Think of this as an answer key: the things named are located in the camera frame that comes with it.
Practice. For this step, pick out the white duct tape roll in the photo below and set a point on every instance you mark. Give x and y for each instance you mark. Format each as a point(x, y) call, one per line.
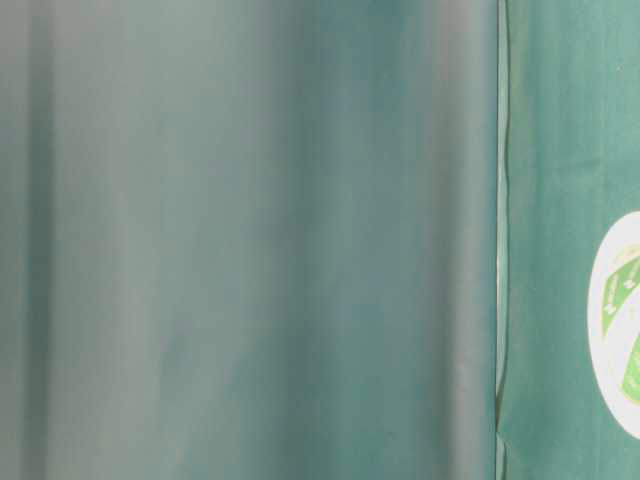
point(613, 321)

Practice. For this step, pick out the green table cloth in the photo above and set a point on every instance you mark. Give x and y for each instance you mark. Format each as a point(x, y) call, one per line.
point(310, 239)

